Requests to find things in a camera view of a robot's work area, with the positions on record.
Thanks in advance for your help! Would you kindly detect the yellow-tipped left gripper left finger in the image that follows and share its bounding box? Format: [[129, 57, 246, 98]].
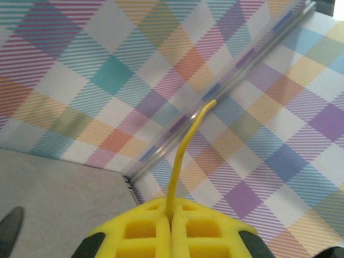
[[71, 197, 172, 258]]

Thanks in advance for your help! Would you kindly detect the yellow cable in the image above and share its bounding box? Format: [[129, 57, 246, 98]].
[[166, 99, 217, 216]]

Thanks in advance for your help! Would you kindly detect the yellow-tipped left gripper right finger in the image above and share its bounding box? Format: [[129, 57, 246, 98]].
[[171, 198, 277, 258]]

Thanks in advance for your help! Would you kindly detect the aluminium frame post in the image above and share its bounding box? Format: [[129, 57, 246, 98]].
[[126, 0, 317, 183]]

